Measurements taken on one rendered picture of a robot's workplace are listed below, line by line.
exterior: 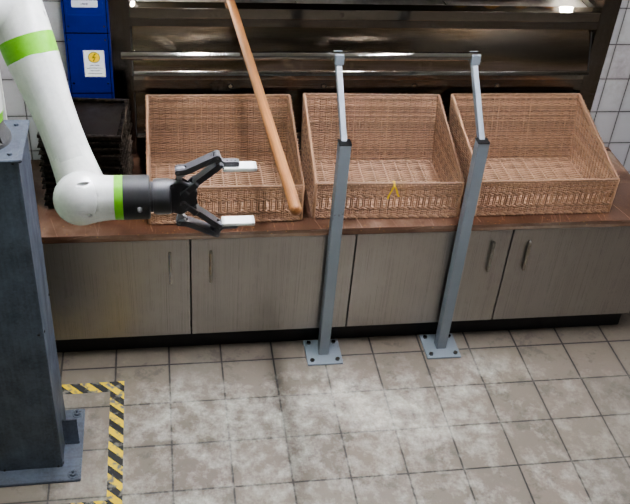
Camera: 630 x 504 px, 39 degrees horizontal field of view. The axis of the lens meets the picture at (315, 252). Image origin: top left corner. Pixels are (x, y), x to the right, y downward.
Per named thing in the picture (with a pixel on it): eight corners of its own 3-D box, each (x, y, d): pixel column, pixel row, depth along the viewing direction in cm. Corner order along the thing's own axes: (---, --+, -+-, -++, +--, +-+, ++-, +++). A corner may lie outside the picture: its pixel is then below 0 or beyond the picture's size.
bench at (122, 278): (42, 273, 379) (26, 155, 345) (575, 254, 419) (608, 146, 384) (29, 365, 335) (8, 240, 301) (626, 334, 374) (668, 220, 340)
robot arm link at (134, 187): (124, 230, 181) (121, 193, 176) (124, 199, 191) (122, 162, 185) (154, 229, 182) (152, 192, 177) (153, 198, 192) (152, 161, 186)
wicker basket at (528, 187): (437, 151, 370) (448, 91, 354) (565, 150, 379) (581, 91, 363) (471, 218, 332) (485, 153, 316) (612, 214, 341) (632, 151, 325)
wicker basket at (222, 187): (146, 156, 351) (143, 92, 335) (287, 154, 360) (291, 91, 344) (146, 226, 313) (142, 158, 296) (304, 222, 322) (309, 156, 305)
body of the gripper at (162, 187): (150, 169, 184) (196, 168, 186) (152, 203, 189) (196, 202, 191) (151, 189, 178) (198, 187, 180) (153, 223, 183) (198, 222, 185)
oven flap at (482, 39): (133, 75, 331) (131, 19, 325) (584, 75, 360) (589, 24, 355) (133, 76, 327) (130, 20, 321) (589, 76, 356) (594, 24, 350)
